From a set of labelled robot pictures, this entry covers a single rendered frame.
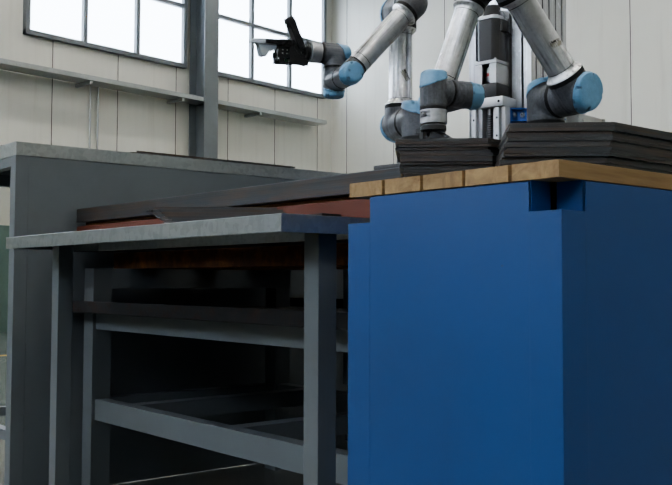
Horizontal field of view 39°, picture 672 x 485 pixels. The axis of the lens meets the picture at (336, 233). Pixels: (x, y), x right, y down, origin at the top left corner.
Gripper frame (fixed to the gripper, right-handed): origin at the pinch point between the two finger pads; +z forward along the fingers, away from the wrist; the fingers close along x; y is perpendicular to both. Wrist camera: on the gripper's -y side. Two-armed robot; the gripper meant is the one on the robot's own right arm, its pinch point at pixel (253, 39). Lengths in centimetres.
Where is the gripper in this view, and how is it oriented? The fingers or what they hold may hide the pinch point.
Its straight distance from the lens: 327.3
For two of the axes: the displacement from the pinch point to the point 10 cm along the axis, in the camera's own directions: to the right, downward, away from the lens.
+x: -3.8, -0.9, 9.2
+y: -0.5, 10.0, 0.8
